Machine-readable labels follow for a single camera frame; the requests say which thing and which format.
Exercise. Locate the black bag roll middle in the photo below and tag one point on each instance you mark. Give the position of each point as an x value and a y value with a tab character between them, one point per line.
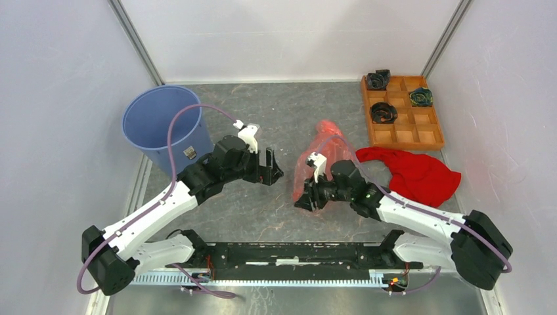
383	113

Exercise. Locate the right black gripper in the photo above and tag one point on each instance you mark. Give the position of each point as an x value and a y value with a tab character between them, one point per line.
311	189

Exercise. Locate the red cloth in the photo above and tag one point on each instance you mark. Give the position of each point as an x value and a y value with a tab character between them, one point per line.
419	177

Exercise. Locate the black bag roll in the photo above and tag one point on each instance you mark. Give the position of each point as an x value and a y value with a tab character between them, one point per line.
383	113
378	80

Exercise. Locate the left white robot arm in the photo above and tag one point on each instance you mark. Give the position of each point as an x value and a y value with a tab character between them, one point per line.
113	256

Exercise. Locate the red translucent trash bag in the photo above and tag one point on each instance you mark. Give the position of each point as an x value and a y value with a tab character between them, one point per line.
334	150

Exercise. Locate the black bag roll top left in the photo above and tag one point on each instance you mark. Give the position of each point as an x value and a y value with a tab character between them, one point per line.
378	80

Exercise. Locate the orange compartment tray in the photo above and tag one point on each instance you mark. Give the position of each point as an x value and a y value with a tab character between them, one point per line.
415	128

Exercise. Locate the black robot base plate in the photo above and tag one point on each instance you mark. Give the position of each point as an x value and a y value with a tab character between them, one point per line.
295	261

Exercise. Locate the slotted cable duct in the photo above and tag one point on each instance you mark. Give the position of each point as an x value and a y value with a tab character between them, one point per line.
170	277

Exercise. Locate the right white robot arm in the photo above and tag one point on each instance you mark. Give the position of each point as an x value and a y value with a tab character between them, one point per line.
469	244

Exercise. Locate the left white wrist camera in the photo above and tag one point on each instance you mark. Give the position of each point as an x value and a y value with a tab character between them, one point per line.
247	133

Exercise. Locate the dark green bag roll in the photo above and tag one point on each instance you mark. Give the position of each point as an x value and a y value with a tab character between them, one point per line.
421	97

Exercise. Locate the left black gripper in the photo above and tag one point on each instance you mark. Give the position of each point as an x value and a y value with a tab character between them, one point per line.
270	163

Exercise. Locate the blue plastic trash bin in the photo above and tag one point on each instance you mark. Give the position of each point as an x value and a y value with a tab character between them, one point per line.
146	122

